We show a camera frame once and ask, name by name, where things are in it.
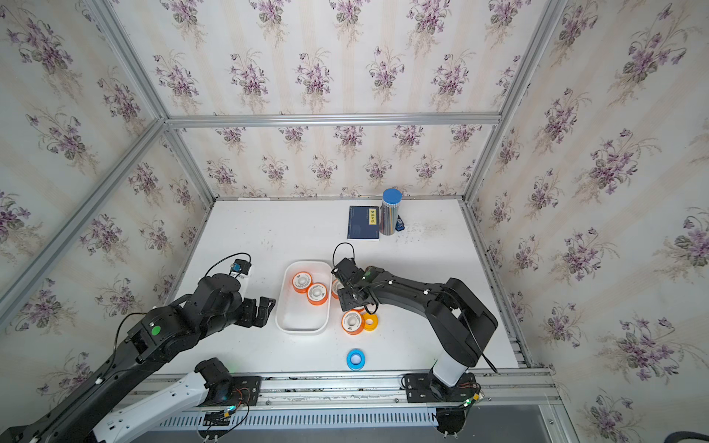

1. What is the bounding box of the orange sealing tape roll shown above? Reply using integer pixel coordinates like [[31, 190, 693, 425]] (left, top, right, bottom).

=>
[[330, 279, 343, 300], [292, 271, 313, 295], [306, 282, 330, 306], [341, 310, 365, 335]]

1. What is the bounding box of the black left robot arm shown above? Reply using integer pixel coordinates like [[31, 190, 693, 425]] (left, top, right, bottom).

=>
[[1, 273, 276, 442]]

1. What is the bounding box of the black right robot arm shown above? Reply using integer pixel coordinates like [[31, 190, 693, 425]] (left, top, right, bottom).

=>
[[332, 258, 499, 405]]

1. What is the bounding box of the yellow sealing tape roll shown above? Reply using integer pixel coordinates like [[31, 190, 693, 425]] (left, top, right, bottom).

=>
[[362, 313, 380, 332]]

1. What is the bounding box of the white plastic storage box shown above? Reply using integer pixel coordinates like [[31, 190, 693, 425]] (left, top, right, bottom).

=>
[[276, 260, 332, 335]]

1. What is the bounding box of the blue sealing tape roll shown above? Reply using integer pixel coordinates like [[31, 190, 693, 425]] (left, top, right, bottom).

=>
[[346, 349, 366, 371]]

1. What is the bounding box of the dark blue booklet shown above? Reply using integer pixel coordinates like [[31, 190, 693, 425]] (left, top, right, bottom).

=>
[[347, 206, 380, 241]]

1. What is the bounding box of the silver cylinder blue lid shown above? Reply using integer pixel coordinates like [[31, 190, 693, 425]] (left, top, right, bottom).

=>
[[380, 188, 403, 236]]

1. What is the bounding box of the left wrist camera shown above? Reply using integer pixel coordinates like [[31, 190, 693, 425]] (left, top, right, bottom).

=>
[[229, 258, 251, 279]]

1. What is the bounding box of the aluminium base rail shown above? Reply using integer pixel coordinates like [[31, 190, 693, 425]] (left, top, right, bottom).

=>
[[150, 368, 578, 442]]

